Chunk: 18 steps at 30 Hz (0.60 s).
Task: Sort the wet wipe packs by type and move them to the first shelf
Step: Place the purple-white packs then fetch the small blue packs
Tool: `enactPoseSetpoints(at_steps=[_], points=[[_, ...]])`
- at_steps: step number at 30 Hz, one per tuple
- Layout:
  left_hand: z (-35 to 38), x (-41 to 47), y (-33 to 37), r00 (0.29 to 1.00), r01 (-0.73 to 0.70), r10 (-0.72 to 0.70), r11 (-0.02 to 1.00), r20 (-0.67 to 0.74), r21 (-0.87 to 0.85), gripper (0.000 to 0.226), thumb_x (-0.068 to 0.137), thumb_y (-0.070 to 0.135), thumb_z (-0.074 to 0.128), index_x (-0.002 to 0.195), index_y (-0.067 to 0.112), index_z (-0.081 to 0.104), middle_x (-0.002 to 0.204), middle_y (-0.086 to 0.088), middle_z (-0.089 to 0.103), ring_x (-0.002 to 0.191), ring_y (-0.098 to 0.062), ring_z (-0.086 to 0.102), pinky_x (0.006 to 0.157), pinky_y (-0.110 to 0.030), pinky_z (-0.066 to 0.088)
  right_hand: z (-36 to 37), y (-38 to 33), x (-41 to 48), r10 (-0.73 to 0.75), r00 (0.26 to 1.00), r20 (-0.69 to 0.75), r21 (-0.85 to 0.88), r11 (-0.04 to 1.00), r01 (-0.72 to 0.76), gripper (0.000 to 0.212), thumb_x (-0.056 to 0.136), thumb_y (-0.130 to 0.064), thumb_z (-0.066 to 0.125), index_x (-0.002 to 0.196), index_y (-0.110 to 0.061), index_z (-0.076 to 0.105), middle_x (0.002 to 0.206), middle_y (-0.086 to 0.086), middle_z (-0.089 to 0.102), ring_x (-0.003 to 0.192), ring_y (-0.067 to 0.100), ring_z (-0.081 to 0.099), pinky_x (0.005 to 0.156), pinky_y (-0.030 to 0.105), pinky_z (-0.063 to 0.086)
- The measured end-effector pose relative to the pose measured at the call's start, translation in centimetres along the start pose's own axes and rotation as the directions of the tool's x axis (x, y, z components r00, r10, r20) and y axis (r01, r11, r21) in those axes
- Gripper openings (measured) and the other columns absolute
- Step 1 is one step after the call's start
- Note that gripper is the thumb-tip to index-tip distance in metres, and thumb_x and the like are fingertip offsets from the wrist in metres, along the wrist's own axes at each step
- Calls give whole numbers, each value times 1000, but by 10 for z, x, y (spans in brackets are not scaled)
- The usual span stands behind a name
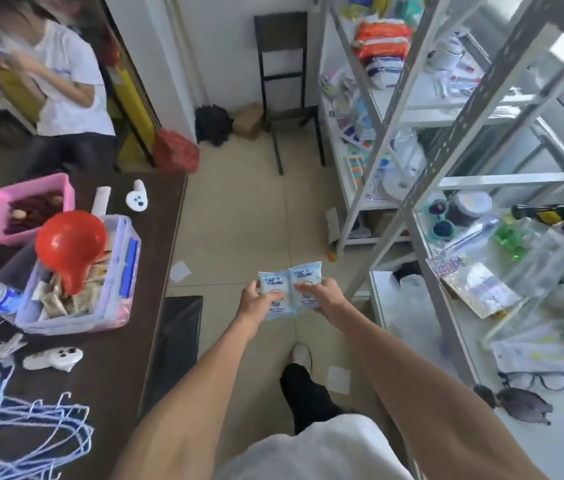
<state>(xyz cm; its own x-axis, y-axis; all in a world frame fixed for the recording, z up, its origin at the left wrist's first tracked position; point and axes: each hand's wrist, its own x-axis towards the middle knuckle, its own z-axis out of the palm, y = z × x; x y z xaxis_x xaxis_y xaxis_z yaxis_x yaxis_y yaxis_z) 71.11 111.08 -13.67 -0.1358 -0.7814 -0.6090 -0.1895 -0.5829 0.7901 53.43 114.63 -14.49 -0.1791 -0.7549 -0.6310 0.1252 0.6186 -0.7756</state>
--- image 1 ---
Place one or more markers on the person's left hand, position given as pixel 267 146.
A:
pixel 252 305

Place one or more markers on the person's right hand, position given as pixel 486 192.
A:
pixel 329 294

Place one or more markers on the person's left thumb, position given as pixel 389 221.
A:
pixel 268 293

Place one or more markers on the person's right thumb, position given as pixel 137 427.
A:
pixel 306 285

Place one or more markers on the light blue wipes packet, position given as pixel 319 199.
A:
pixel 278 294
pixel 307 274

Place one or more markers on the person's right forearm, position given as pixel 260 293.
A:
pixel 411 389

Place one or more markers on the person's left forearm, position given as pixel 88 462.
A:
pixel 197 394

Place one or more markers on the person's white shoe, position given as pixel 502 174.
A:
pixel 302 354

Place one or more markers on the white paper scrap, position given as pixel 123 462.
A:
pixel 180 271
pixel 339 380

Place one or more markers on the white plastic bag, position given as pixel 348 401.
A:
pixel 411 294

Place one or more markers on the person's black trouser leg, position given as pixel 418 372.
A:
pixel 307 394

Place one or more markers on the black stool seat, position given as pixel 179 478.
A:
pixel 172 354

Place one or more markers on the grey metal shelf rack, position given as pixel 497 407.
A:
pixel 411 194

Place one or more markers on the glittery card packet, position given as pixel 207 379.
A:
pixel 445 267

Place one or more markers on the blue round sunglasses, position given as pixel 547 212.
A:
pixel 442 227

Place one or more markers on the clear lilac storage box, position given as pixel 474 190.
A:
pixel 112 294

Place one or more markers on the white handheld controller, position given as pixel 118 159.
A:
pixel 137 198
pixel 54 358

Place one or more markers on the person's white shirt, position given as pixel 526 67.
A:
pixel 312 449

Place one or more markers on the red plastic bag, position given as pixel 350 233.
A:
pixel 177 150

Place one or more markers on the brown cardboard box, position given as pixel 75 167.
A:
pixel 248 120

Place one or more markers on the black bag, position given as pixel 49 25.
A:
pixel 214 125

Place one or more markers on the brown jar white lid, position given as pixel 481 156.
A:
pixel 469 207

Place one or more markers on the pile of beige sachets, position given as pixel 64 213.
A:
pixel 82 297

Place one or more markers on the white paper roll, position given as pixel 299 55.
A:
pixel 101 200

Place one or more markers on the red plastic funnel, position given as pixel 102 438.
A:
pixel 72 242

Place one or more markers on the green plastic beads bag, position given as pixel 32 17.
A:
pixel 510 242

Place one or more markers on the pink plastic basket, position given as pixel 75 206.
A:
pixel 62 189

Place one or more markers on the black metal chair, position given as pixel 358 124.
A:
pixel 282 39

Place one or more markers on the dark folded sunglasses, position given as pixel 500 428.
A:
pixel 521 404

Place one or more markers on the black yellow sunglasses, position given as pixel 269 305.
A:
pixel 544 213

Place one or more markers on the stack of orange white packets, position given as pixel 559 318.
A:
pixel 382 42

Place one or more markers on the black frame eyeglasses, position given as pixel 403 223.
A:
pixel 536 380

